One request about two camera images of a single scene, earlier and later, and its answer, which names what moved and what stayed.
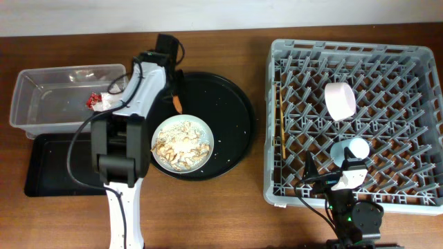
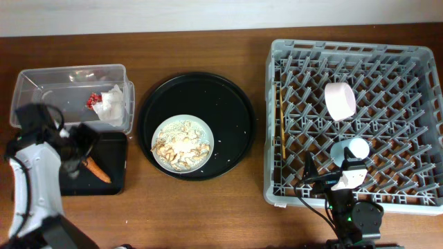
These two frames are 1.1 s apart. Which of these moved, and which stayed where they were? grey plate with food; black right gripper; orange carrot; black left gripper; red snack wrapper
Moved: black left gripper; orange carrot
Stayed: red snack wrapper; grey plate with food; black right gripper
